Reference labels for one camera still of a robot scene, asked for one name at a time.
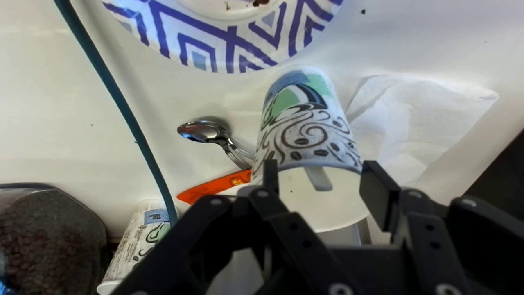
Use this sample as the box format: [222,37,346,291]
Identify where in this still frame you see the blue cable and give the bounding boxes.
[53,0,179,227]

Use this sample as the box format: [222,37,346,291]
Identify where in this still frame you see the blue patterned paper plate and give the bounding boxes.
[101,0,346,74]

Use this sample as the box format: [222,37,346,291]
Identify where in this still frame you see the white plastic knife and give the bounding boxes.
[305,168,333,192]

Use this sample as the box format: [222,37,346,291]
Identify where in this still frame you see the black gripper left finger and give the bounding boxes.
[112,161,351,295]

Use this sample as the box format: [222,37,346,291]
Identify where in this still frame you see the orange handled utensil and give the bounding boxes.
[178,169,251,205]

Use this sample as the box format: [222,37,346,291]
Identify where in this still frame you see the patterned paper cup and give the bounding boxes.
[97,205,171,295]
[251,68,369,233]

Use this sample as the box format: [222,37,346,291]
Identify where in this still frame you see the metal spoon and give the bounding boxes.
[178,117,254,171]

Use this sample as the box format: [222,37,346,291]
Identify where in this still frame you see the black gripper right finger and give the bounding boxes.
[361,161,524,295]

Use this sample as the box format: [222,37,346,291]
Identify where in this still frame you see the white paper napkin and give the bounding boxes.
[346,76,500,186]

